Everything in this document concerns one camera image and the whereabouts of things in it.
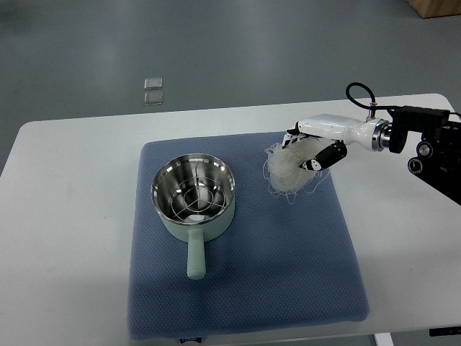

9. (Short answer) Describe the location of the mint green steel pot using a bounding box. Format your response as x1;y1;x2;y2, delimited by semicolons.
151;154;236;280

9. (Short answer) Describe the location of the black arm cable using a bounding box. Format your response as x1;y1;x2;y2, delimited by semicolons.
345;82;397;123

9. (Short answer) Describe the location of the blue textured cloth mat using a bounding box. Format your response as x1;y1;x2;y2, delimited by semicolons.
127;132;370;340

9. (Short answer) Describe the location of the upper metal floor plate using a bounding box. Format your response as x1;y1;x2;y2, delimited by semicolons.
144;77;163;90

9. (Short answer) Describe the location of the metal floor plate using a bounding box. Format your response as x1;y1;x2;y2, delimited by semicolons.
144;92;164;106
144;77;163;90

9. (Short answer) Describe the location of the white vermicelli nest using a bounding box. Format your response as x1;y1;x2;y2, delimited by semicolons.
263;138;329;205

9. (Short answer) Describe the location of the brown cardboard box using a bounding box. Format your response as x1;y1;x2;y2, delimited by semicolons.
408;0;460;19

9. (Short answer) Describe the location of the lower metal floor plate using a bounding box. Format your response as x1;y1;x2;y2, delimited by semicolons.
144;92;164;106

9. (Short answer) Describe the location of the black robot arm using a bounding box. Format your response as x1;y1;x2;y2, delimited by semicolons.
380;106;460;203

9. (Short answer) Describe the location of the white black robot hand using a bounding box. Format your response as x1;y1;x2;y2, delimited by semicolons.
282;114;391;172

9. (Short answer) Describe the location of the white table leg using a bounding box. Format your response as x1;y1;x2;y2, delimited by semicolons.
374;333;394;346

